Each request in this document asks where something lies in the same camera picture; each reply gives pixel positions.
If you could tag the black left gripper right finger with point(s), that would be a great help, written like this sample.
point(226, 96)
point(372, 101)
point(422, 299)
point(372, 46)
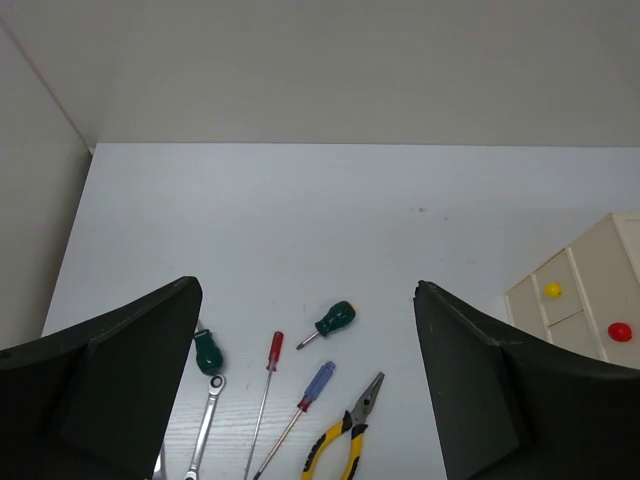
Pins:
point(508, 405)

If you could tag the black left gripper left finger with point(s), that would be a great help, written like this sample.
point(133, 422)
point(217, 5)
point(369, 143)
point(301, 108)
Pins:
point(93, 401)

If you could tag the red drawer knob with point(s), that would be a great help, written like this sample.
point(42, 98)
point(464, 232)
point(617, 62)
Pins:
point(620, 332)

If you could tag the yellow black pliers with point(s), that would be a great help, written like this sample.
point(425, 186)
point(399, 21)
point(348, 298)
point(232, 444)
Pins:
point(352, 422)

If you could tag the red long thin screwdriver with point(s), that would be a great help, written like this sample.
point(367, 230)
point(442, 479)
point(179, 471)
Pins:
point(273, 358)

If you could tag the silver ratchet wrench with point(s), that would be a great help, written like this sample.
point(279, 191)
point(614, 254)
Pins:
point(216, 386)

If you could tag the yellow drawer knob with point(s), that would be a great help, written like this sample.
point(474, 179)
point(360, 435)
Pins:
point(553, 290)

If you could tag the beige drawer cabinet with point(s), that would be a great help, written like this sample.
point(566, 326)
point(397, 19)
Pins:
point(599, 273)

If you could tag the green stubby screwdriver orange cap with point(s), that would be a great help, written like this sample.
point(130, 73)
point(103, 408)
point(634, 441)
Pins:
point(339, 316)

